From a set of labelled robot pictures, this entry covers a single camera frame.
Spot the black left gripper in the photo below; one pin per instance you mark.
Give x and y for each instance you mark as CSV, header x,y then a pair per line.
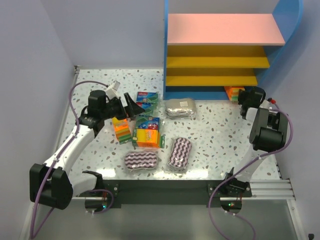
x,y
122,106

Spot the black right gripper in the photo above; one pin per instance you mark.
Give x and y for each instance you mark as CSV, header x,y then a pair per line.
x,y
244,97

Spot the Scrub Daddy sponge small pack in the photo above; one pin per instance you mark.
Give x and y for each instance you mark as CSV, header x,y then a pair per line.
x,y
233,92

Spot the grey mesh sponge pack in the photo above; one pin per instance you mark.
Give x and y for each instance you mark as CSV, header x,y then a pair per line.
x,y
183,108

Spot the pink striped sponge pack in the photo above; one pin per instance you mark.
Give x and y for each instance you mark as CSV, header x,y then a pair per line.
x,y
141,160
179,156

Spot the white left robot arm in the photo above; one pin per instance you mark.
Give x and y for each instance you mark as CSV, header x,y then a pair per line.
x,y
49,183

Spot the blue shelf unit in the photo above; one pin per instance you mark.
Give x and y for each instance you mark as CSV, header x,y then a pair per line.
x,y
208,55

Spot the Vileda sponge pack middle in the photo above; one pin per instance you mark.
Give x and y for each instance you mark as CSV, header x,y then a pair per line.
x,y
150,109

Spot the vileda sponge pack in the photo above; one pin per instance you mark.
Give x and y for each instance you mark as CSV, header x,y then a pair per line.
x,y
150,109
148,122
147,97

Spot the Vileda sponge pack far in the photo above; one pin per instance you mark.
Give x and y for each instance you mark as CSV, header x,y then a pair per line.
x,y
147,97

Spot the Vileda sponge pack near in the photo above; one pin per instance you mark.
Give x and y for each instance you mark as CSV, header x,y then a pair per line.
x,y
148,122

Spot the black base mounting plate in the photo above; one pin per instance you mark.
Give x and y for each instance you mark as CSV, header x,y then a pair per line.
x,y
174,192

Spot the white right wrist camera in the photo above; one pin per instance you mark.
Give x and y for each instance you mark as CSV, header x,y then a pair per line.
x,y
266,104

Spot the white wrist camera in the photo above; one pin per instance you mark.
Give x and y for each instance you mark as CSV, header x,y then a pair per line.
x,y
111,91
266,104

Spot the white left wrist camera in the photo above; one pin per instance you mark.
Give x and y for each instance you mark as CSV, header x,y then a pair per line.
x,y
111,91

